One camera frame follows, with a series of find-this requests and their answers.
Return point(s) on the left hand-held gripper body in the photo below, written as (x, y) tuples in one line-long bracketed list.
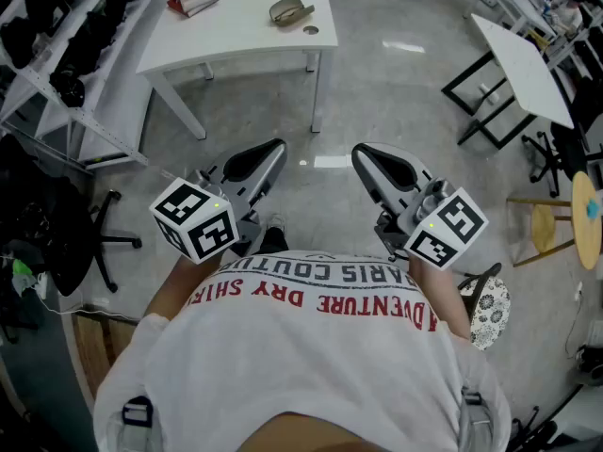
[(198, 224)]

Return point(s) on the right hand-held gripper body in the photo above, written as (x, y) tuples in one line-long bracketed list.
[(447, 229)]

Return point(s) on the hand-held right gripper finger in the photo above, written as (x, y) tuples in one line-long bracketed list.
[(400, 160), (377, 182)]

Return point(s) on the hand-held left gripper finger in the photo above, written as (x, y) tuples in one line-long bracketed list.
[(249, 154), (264, 177)]

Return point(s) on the beige glasses case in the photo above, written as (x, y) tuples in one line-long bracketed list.
[(287, 3)]

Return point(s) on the person's left forearm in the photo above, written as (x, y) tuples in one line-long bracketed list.
[(174, 290)]

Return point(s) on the person's right forearm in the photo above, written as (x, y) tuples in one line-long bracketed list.
[(447, 299)]

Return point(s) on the floral cushion chair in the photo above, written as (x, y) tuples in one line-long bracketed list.
[(490, 313)]

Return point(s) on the wooden stool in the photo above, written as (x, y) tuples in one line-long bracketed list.
[(546, 229)]

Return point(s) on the black office chair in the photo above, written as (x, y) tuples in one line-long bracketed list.
[(565, 158), (66, 252)]

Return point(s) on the white metal shelf rack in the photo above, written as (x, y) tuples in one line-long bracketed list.
[(118, 111)]

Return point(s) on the small blue object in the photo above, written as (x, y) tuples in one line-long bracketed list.
[(591, 209)]

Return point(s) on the cardboard box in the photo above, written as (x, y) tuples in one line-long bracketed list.
[(94, 346)]

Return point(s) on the person in white t-shirt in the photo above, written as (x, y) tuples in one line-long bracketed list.
[(301, 370)]

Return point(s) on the green plastic bag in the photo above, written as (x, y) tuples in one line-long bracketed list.
[(21, 269)]

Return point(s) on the white desk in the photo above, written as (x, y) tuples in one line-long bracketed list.
[(513, 3)]

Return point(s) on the person's neck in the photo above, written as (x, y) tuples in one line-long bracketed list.
[(348, 438)]

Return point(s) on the white table with black frame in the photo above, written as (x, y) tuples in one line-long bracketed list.
[(518, 64)]

